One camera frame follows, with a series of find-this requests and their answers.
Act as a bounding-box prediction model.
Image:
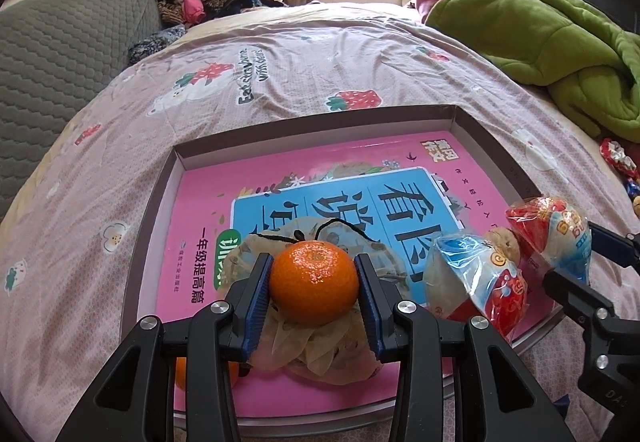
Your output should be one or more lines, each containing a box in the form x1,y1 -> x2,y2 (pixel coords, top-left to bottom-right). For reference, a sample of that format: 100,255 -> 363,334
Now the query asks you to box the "beige mesh drawstring pouch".
220,217 -> 432,379

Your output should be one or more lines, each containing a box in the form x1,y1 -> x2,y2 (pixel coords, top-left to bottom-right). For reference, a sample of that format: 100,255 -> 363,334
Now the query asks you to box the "blue white surprise egg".
506,196 -> 592,283

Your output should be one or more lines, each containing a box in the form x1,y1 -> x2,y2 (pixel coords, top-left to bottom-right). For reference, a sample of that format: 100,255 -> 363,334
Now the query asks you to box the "orange tangerine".
269,240 -> 361,327
174,356 -> 242,390

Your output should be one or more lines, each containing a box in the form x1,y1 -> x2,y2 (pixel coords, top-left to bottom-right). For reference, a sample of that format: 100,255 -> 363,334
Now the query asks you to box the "dark patterned cloth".
127,24 -> 188,67

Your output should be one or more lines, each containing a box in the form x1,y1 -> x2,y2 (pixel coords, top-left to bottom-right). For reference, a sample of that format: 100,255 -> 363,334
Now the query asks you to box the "dark grey cardboard box tray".
120,104 -> 565,425

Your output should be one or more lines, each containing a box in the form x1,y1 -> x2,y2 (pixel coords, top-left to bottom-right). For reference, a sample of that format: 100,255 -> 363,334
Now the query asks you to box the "pink and blue book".
152,132 -> 557,415

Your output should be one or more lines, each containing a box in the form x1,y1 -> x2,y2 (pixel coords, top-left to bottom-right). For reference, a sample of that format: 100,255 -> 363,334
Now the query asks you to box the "snack packet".
430,233 -> 529,340

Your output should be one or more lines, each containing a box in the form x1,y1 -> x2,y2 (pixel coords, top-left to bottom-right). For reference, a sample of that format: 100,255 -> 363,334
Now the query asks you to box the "red silver wrapped toy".
600,138 -> 640,183

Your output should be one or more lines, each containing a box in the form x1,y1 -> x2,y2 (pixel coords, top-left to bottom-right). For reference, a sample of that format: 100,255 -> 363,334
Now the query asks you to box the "green blanket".
425,0 -> 640,145

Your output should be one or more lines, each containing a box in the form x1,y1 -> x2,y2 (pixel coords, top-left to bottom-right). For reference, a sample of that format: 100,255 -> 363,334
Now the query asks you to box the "grey quilted headboard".
0,0 -> 163,223

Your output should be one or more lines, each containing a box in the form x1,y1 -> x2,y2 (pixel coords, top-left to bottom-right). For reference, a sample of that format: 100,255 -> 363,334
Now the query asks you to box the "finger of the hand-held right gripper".
585,221 -> 640,269
542,267 -> 640,373

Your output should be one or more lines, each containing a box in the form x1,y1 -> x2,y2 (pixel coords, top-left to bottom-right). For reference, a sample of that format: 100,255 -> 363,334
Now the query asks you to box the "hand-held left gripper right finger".
354,254 -> 576,442

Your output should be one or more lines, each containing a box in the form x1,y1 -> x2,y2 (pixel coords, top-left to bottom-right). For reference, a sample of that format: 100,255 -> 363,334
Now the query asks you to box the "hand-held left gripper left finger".
55,252 -> 273,442

